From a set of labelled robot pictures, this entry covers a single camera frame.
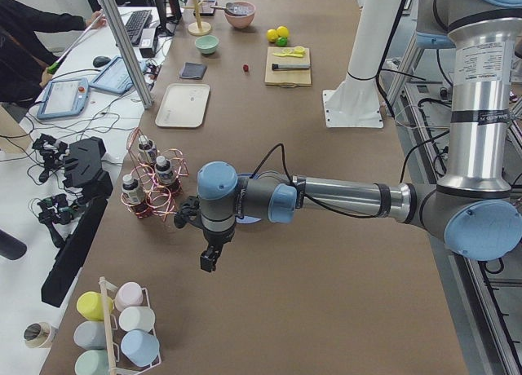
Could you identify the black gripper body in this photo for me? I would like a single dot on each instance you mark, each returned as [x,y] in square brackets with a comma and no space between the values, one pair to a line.
[216,238]

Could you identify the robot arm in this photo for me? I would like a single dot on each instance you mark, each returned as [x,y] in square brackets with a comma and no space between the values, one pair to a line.
[468,208]

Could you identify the dark drink bottle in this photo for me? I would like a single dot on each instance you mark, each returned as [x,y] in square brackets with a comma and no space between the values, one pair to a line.
[147,149]
[164,171]
[133,194]

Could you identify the pink cup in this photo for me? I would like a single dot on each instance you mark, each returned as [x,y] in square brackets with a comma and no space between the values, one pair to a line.
[129,294]

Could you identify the white cup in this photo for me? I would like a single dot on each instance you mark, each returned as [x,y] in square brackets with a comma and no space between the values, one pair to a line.
[142,318]

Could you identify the light blue cup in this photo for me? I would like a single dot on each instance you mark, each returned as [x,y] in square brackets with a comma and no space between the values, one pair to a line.
[140,348]

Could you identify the cream serving tray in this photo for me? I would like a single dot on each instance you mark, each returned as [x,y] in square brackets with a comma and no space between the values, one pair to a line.
[183,106]

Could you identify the yellow cup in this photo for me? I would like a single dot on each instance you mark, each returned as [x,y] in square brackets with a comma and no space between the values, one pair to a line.
[89,305]

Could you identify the grey blue cup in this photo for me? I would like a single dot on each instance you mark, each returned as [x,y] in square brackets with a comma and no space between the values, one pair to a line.
[90,335]

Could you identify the grey folded cloth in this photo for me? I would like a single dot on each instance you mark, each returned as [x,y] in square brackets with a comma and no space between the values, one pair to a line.
[192,71]

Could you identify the mint green cup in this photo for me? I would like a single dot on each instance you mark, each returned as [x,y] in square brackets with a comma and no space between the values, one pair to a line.
[92,362]

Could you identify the wooden cutting board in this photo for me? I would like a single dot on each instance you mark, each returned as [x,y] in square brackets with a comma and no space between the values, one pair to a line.
[290,78]

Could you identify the steel knife sharpener rod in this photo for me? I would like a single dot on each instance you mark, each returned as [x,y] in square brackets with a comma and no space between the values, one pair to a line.
[285,67]

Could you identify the blue teach pendant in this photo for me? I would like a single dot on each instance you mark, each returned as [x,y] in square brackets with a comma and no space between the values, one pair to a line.
[113,78]
[64,98]

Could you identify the green bowl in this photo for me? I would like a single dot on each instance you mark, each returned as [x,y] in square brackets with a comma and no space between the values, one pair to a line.
[207,45]

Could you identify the yellow plastic knife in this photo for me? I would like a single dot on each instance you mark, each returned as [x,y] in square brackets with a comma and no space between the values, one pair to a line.
[288,54]

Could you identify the tape roll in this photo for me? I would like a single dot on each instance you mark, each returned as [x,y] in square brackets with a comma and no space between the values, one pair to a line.
[39,335]

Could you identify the green lime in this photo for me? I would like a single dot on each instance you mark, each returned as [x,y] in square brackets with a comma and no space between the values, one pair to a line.
[282,41]

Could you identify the yellow lemon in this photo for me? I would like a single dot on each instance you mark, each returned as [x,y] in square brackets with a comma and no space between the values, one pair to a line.
[272,35]
[283,31]

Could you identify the wooden mug tree stand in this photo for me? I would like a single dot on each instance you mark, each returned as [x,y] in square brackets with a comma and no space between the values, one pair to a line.
[199,27]

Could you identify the black computer mouse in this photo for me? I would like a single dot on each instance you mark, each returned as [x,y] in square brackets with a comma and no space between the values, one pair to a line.
[100,61]

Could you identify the pink bowl with ice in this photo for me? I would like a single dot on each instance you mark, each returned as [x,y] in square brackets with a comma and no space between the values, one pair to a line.
[242,21]

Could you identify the black keyboard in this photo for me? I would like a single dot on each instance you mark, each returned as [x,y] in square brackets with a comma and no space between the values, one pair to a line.
[136,24]

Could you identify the metal ice scoop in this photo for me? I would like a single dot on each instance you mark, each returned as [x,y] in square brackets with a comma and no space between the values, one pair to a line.
[232,8]

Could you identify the person in black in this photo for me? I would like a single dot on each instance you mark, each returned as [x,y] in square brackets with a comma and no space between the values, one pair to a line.
[24,59]

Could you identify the copper wire bottle rack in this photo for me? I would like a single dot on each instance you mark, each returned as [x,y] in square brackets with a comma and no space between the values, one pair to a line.
[160,199]

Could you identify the aluminium frame post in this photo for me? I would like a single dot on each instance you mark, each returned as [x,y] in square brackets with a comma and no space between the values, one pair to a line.
[117,27]

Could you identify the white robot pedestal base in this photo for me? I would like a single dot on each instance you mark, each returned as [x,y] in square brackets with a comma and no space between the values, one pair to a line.
[355,102]

